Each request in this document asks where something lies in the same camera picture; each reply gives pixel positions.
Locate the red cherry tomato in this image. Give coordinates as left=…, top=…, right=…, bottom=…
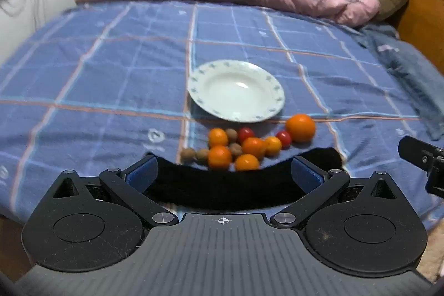
left=237, top=127, right=255, bottom=144
left=276, top=130, right=292, bottom=149

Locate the mandarin small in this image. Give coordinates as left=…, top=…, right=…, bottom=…
left=264, top=136, right=282, bottom=157

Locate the large orange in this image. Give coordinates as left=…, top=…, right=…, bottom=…
left=285, top=113, right=316, bottom=143

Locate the brown longan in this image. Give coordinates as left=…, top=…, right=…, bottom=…
left=195, top=148, right=209, bottom=165
left=225, top=128, right=238, bottom=143
left=229, top=143, right=242, bottom=158

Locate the brown longan back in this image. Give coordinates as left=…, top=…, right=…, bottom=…
left=225, top=128, right=238, bottom=143

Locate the mandarin front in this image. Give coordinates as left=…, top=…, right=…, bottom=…
left=234, top=154, right=260, bottom=171

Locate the grey blue blanket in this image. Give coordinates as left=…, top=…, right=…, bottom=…
left=357, top=23, right=443, bottom=140

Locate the blue plaid bed sheet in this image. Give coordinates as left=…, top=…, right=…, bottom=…
left=1, top=1, right=443, bottom=228

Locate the white floral plate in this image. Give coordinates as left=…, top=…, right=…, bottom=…
left=187, top=60, right=285, bottom=123

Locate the wooden headboard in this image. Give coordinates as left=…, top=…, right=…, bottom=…
left=389, top=0, right=444, bottom=71

